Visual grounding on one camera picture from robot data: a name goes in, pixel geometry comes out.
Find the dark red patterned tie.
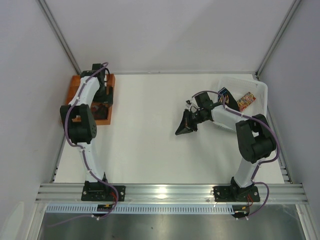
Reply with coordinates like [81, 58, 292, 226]
[91, 104, 109, 120]

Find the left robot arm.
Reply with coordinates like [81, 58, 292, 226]
[59, 62, 111, 198]

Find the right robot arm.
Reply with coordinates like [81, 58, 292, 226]
[175, 90, 279, 202]

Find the orange wooden compartment tray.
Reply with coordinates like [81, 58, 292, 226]
[64, 73, 116, 126]

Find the white plastic mesh basket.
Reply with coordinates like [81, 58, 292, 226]
[217, 76, 268, 117]

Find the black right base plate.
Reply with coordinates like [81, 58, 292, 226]
[213, 185, 261, 203]

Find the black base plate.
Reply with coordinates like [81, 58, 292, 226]
[81, 181, 126, 202]
[213, 185, 261, 203]

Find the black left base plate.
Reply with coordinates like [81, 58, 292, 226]
[81, 181, 126, 202]

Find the left aluminium frame post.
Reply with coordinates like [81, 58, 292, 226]
[36, 0, 81, 75]

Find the aluminium frame post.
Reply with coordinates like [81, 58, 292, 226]
[36, 0, 81, 75]
[255, 0, 303, 80]

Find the aluminium mounting rail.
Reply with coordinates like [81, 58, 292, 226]
[35, 183, 309, 205]

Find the white slotted cable duct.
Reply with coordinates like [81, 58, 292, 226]
[46, 203, 235, 215]

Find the right aluminium frame post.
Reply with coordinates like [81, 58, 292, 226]
[255, 0, 303, 80]

